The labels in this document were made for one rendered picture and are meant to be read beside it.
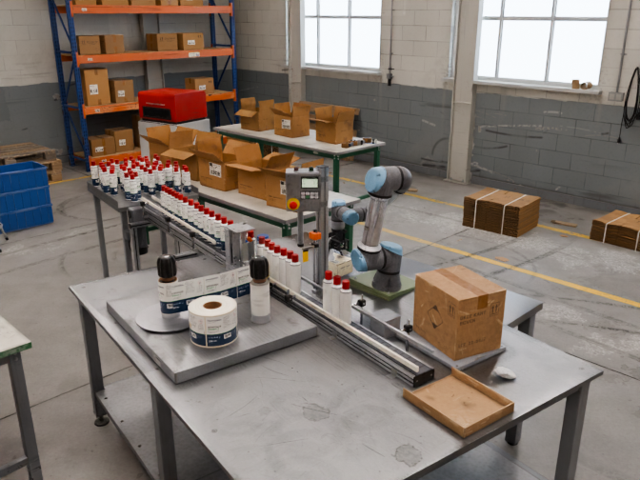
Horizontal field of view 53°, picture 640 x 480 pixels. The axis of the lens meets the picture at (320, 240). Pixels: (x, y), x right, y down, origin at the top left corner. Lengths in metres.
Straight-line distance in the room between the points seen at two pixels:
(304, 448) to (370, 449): 0.22
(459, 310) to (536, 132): 5.90
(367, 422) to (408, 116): 7.36
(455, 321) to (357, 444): 0.68
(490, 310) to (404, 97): 6.91
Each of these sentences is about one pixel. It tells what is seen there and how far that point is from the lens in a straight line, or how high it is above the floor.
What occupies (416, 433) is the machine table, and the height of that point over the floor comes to 0.83.
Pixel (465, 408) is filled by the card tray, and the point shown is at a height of 0.83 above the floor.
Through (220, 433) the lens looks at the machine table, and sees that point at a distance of 2.29.
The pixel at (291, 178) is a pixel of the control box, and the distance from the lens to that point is 2.98.
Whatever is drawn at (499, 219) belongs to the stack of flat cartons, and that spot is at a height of 0.15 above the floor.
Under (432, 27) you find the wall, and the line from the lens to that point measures 9.05.
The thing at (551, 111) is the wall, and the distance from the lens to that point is 8.21.
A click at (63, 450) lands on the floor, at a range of 3.79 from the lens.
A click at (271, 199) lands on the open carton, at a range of 4.87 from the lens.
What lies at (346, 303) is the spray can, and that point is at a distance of 2.78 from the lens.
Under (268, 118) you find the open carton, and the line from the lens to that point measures 8.12.
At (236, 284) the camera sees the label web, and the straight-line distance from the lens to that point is 2.99.
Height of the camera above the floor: 2.18
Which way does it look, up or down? 20 degrees down
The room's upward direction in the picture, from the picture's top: straight up
